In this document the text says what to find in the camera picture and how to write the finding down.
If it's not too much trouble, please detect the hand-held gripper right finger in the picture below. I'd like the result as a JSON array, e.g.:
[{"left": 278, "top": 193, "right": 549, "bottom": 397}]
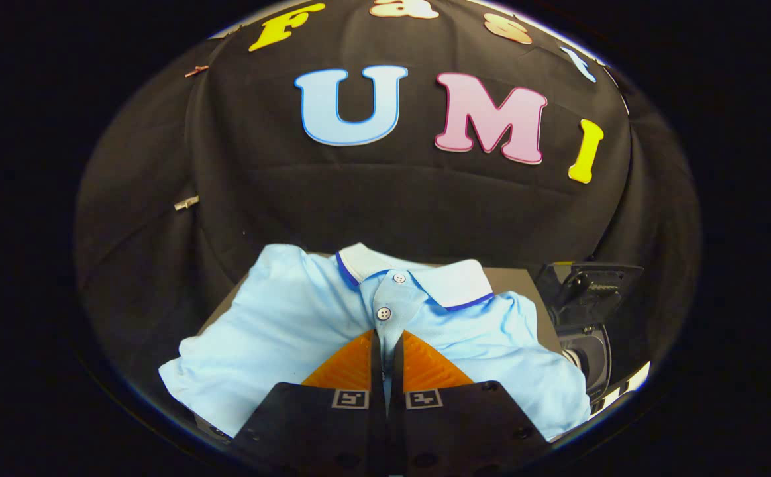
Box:
[{"left": 389, "top": 329, "right": 552, "bottom": 477}]

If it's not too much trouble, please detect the light blue polo shirt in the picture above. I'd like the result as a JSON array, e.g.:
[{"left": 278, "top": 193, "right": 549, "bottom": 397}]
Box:
[{"left": 158, "top": 242, "right": 591, "bottom": 443}]

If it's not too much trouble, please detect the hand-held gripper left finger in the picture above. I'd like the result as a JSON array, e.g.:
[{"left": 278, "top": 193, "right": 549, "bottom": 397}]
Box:
[{"left": 230, "top": 329, "right": 387, "bottom": 477}]

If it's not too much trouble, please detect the dark glass washing machine lid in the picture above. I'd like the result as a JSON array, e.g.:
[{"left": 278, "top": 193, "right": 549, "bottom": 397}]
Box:
[{"left": 537, "top": 262, "right": 644, "bottom": 329}]

